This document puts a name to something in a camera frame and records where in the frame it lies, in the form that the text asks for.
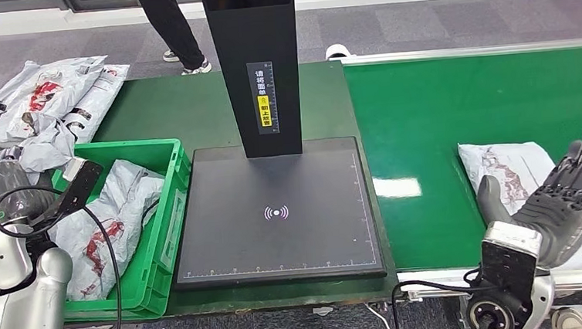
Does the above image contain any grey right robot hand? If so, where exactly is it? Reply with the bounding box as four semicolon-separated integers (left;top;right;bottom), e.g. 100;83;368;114
472;127;582;275

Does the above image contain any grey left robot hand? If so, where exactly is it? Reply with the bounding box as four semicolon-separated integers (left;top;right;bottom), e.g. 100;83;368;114
0;157;58;228

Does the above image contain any white parcel bag faint print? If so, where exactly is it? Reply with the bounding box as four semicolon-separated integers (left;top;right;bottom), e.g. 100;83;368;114
458;135;582;279

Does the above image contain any grey parcel bag red print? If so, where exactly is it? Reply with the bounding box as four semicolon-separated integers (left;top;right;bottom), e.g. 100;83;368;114
44;157;174;304

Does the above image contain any white parcel bag red logo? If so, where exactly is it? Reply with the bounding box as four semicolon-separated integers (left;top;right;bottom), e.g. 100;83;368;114
0;55;114;148

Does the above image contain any green conveyor belt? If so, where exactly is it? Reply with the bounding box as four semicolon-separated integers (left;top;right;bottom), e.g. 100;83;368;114
343;46;582;277

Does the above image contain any white conveyor roller end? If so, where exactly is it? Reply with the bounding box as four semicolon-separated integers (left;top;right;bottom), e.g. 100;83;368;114
324;42;356;61

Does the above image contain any grey caster wheel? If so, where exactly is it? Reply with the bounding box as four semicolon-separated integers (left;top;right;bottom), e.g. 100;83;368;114
550;306;582;329

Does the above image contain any green plastic crate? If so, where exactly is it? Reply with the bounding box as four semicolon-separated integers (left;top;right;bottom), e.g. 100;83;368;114
46;135;202;325

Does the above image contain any dark green work table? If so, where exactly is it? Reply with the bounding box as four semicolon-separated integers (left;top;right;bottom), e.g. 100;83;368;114
0;56;401;329

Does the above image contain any person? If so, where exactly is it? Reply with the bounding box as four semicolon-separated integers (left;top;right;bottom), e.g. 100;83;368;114
134;0;215;80

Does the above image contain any black yellow label strip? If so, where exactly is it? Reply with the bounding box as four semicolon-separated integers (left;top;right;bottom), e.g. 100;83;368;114
245;59;280;136

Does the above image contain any black scanner column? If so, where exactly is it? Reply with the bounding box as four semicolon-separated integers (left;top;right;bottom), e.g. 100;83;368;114
198;0;306;162

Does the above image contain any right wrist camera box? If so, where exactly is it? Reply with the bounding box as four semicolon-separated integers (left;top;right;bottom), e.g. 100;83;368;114
477;218;549;305

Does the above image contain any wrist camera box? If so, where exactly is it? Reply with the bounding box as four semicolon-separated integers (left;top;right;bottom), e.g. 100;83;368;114
477;218;549;305
26;155;108;228

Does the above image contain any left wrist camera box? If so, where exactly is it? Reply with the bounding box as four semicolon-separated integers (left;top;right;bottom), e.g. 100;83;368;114
26;155;108;228

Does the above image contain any black left camera cable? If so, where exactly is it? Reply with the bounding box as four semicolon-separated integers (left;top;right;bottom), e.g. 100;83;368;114
0;181;125;329

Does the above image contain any black camera cable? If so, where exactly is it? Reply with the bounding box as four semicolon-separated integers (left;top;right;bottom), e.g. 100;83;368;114
387;267;492;329
0;181;125;329

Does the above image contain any aluminium conveyor frame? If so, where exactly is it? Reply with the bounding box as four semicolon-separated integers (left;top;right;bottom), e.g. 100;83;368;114
339;37;582;329

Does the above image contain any black right camera cable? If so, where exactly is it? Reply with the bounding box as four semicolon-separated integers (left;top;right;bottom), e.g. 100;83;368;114
387;267;492;329

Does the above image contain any white cable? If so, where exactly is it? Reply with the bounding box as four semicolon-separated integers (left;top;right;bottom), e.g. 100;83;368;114
364;302;400;329

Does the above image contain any black scanner base plate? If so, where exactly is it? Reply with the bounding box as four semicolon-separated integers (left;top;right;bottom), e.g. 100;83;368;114
164;134;387;293

